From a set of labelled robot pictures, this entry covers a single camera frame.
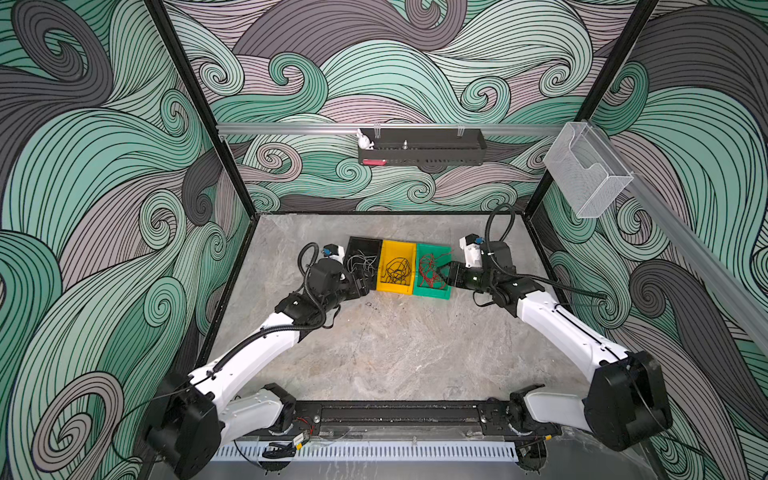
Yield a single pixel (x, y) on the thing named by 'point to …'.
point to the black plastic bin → (370, 247)
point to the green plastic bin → (437, 250)
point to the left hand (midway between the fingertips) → (363, 273)
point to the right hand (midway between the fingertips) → (443, 270)
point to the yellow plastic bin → (391, 249)
